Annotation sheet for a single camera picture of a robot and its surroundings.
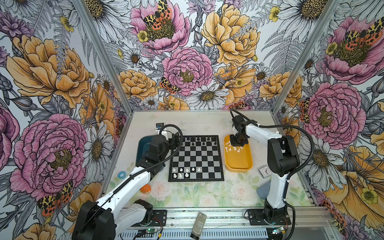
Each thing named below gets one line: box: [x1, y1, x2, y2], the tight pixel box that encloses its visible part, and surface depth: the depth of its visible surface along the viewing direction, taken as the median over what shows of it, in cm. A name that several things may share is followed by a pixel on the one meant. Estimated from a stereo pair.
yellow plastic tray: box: [224, 135, 254, 173], surface depth 96 cm
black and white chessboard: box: [168, 135, 225, 182], surface depth 93 cm
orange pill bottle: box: [140, 183, 152, 195], surface depth 79 cm
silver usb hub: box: [190, 212, 207, 240], surface depth 70 cm
